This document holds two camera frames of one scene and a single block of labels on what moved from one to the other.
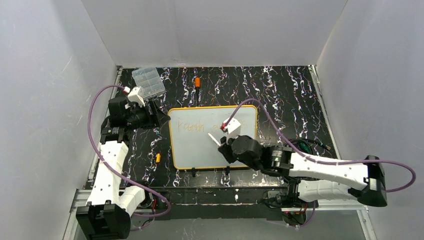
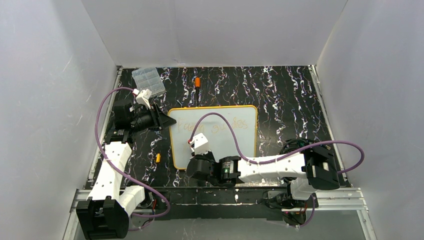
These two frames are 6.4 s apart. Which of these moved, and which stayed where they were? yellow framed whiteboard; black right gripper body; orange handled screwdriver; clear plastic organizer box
Moved: black right gripper body
Stayed: orange handled screwdriver; clear plastic organizer box; yellow framed whiteboard
